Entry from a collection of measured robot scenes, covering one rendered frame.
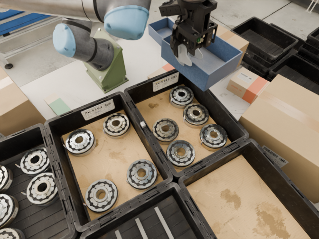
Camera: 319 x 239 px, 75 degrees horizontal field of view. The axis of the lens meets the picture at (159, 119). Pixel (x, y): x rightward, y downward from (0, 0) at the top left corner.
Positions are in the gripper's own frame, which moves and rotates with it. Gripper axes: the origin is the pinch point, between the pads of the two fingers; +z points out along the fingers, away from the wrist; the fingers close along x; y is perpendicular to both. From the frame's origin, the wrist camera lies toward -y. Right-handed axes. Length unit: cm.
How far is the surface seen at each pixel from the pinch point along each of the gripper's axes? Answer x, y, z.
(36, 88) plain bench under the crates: -44, -65, 39
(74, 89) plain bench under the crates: -28, -52, 40
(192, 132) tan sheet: -2.3, 10.2, 29.3
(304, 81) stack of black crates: 113, 16, 82
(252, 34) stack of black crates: 113, -38, 71
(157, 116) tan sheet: -8.6, -4.2, 28.8
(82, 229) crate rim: -49, 17, 16
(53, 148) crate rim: -45.7, -10.1, 16.2
